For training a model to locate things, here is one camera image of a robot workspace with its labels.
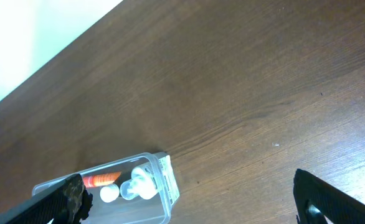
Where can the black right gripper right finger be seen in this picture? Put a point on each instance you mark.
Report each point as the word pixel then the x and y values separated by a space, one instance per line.
pixel 319 202

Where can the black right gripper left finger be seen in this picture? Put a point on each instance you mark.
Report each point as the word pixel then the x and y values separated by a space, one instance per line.
pixel 66 202

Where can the orange tablet tube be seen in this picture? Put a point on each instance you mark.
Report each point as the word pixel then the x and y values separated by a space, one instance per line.
pixel 100 180

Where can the white spray bottle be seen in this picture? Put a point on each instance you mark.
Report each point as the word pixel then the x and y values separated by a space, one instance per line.
pixel 142 183

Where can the clear plastic container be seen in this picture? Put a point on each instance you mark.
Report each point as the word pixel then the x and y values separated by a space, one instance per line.
pixel 155 210

